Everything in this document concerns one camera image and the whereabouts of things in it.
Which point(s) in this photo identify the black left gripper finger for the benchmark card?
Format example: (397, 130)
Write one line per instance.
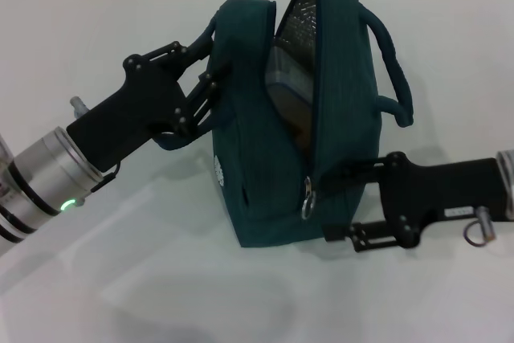
(172, 55)
(202, 102)

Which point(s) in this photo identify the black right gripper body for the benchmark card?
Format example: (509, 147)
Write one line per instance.
(441, 190)

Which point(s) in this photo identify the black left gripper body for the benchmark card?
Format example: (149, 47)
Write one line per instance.
(132, 114)

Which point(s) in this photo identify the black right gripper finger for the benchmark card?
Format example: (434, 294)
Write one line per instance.
(369, 236)
(357, 174)

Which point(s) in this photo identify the dark teal zipper bag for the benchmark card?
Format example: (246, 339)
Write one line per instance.
(249, 138)

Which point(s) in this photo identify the clear lunch box blue lid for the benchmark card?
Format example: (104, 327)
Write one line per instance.
(289, 78)

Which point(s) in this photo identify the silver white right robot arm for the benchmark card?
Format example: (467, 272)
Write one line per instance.
(507, 186)

